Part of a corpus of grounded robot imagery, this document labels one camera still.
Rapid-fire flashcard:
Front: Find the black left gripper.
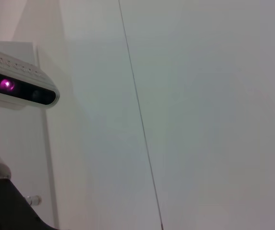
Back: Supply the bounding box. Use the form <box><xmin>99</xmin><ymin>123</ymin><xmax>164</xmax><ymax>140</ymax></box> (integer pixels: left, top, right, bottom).
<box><xmin>0</xmin><ymin>177</ymin><xmax>58</xmax><ymax>230</ymax></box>

